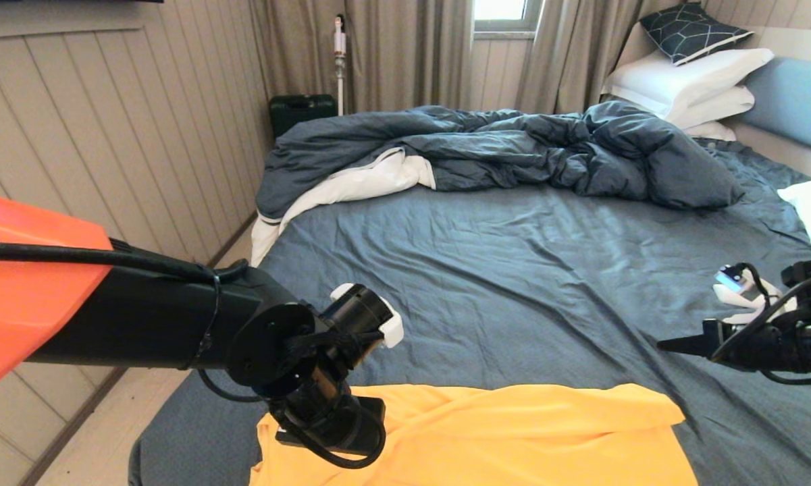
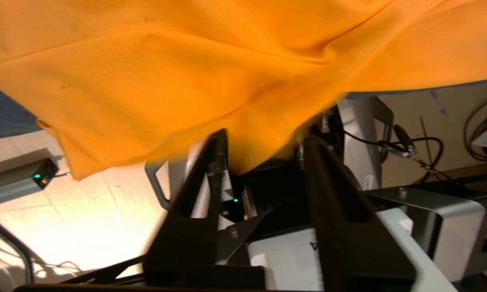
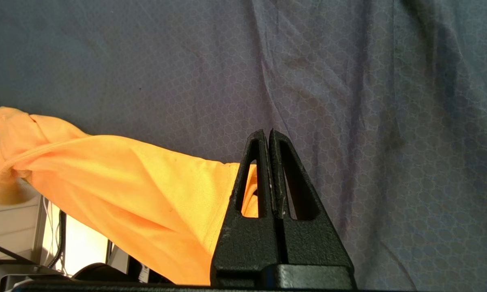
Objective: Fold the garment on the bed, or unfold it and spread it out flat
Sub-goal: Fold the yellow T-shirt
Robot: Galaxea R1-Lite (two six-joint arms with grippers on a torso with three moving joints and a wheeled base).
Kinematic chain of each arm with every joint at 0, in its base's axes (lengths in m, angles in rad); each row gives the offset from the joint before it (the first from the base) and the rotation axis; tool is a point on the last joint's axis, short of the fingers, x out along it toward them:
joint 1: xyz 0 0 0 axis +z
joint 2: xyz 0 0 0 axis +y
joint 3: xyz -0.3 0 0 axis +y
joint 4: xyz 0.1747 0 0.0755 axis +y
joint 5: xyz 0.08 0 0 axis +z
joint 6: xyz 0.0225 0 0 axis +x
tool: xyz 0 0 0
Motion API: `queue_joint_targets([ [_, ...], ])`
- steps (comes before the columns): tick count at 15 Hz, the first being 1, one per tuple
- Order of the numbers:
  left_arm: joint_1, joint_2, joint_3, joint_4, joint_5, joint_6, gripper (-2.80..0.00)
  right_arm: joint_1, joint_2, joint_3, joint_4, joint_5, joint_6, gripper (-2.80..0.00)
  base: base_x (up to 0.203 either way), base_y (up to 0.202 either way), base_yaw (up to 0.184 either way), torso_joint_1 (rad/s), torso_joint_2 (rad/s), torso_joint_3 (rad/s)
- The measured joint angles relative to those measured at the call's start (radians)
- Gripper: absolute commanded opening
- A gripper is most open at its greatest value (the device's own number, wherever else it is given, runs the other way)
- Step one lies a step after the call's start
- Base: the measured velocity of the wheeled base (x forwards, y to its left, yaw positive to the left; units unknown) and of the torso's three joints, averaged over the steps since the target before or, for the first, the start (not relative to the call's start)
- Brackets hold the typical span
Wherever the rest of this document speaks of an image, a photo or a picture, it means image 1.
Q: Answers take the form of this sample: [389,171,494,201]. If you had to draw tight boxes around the yellow printed t-shirt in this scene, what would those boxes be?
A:
[248,383,700,486]

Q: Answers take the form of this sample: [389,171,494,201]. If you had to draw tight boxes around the white flat long bar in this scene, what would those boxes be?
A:
[713,282,799,326]

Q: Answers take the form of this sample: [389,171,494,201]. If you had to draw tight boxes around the grey-blue bed sheet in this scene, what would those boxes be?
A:
[127,138,811,486]

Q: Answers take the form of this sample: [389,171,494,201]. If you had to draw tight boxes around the blue headboard cushion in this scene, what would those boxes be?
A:
[739,57,811,159]

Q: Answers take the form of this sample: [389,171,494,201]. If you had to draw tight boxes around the dark blue crumpled duvet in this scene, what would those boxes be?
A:
[256,101,745,220]

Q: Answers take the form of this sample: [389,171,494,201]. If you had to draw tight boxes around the large white pillow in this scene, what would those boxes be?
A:
[604,47,775,109]

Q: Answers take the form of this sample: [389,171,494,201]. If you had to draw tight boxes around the dark patterned cushion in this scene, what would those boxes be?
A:
[639,2,754,66]

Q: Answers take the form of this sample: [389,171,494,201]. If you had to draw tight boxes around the dark green hard case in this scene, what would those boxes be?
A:
[269,94,338,139]

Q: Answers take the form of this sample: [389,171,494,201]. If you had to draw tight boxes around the beige curtain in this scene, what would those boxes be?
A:
[248,0,473,114]
[515,0,686,114]

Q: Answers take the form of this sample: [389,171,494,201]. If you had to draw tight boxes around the white stick vacuum cleaner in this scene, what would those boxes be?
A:
[333,15,348,115]

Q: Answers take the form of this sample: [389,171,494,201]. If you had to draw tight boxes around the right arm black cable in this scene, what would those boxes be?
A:
[712,262,811,387]

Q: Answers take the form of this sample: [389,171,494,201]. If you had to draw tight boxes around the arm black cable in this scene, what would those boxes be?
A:
[0,240,252,406]
[712,262,811,387]

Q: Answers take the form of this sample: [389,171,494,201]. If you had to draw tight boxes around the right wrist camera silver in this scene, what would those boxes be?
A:
[714,267,748,295]

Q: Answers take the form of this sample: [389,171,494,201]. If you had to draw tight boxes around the beige headboard frame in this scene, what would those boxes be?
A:
[601,24,811,182]

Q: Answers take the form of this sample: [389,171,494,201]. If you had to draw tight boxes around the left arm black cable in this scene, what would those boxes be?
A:
[0,240,252,406]

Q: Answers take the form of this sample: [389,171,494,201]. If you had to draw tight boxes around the window with grey frame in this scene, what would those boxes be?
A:
[473,0,544,38]

